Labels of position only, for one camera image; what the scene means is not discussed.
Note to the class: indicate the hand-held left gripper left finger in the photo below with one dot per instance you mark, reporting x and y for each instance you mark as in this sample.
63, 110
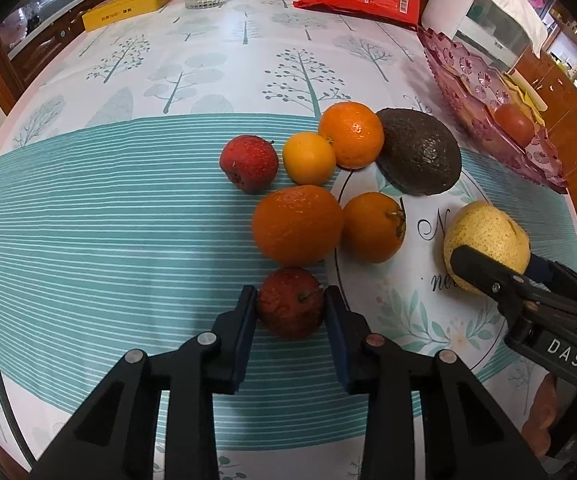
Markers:
246, 332

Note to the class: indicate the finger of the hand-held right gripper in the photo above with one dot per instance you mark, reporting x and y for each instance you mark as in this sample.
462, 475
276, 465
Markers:
483, 272
543, 269

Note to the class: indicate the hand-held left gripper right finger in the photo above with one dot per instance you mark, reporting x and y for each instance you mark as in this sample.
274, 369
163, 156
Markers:
337, 342

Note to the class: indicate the yellow pear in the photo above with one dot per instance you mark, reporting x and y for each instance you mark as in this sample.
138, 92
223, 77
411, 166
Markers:
488, 230

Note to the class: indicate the wrinkled small red fruit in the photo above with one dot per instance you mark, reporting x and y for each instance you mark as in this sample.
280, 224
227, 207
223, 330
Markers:
288, 310

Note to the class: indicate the orange mandarin with stem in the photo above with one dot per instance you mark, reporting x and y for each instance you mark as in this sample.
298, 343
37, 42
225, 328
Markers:
371, 230

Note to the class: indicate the large orange mandarin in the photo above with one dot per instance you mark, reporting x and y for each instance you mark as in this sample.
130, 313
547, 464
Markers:
297, 225

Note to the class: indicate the dark avocado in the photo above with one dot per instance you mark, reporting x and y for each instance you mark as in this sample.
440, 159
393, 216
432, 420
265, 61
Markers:
418, 155

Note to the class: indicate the red apple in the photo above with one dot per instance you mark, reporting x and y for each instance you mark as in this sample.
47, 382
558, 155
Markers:
515, 125

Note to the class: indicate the smooth small red fruit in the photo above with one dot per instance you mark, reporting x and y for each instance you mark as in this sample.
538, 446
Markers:
248, 162

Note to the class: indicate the small yellowish mandarin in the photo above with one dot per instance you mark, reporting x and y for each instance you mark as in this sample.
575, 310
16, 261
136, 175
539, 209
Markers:
309, 159

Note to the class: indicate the pink glass fruit bowl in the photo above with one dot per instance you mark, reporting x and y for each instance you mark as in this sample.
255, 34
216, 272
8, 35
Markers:
468, 67

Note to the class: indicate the person's right hand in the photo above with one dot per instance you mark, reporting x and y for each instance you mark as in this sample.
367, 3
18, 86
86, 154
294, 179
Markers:
538, 410

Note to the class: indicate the white countertop appliance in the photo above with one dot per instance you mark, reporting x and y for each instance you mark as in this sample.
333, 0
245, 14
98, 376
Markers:
443, 0

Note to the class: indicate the yellow tin box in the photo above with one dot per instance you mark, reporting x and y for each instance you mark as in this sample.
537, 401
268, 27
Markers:
123, 7

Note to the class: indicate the wooden kitchen counter cabinet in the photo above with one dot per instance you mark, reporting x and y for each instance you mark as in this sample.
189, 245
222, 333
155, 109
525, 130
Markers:
33, 45

